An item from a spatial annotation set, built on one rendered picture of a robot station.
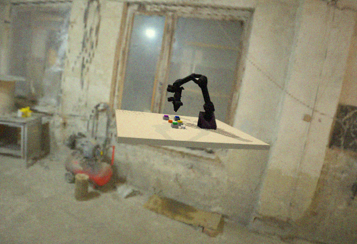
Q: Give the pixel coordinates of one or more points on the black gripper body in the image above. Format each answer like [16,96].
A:
[178,101]

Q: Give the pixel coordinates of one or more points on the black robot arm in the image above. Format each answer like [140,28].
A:
[202,83]

